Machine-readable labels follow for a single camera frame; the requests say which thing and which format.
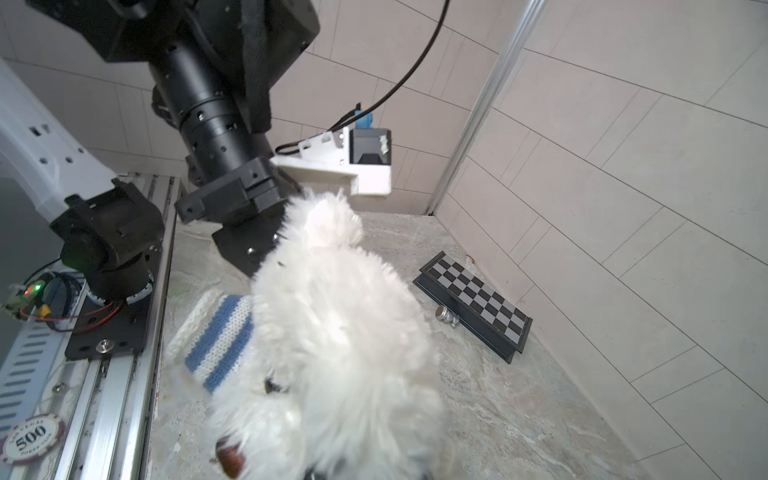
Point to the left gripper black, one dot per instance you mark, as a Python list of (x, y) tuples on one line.
[(236, 185)]

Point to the blue white striped sweater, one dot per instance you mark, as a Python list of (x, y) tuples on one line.
[(210, 343)]

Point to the white teddy bear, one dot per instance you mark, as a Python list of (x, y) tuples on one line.
[(339, 378)]

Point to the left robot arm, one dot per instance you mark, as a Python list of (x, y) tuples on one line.
[(77, 92)]

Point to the silver chess piece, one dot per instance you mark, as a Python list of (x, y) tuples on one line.
[(445, 315)]

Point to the black white chessboard box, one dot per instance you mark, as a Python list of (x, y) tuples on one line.
[(493, 319)]

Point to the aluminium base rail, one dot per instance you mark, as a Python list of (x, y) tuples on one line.
[(98, 372)]

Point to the poker chip on rail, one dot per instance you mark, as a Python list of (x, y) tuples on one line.
[(32, 439)]

